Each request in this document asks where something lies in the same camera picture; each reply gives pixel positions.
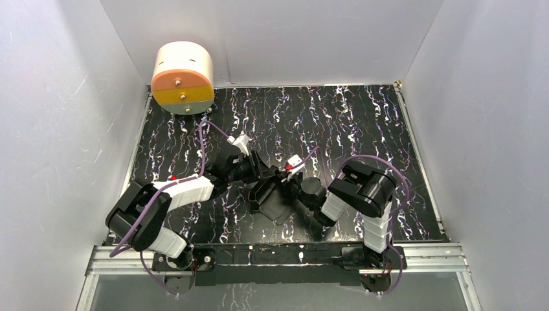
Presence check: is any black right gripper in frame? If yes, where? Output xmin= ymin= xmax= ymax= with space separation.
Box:
xmin=275 ymin=169 xmax=316 ymax=211

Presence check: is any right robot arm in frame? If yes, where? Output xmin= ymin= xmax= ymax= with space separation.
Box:
xmin=280 ymin=160 xmax=396 ymax=270

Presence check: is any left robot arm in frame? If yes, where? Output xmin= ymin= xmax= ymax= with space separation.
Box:
xmin=106 ymin=146 xmax=276 ymax=270

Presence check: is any round cream drawer cabinet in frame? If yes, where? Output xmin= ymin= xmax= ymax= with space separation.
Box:
xmin=151 ymin=41 xmax=214 ymax=115

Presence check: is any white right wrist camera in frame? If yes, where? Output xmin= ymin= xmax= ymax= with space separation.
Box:
xmin=284 ymin=155 xmax=304 ymax=180

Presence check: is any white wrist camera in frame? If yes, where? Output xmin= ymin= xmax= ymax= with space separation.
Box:
xmin=284 ymin=155 xmax=304 ymax=180
xmin=227 ymin=133 xmax=250 ymax=156

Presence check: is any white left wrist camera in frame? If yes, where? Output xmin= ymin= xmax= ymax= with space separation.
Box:
xmin=227 ymin=133 xmax=250 ymax=156

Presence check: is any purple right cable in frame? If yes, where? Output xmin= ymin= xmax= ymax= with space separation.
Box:
xmin=291 ymin=146 xmax=411 ymax=296

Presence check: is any aluminium front rail frame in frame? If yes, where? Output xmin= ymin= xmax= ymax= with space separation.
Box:
xmin=76 ymin=242 xmax=481 ymax=310

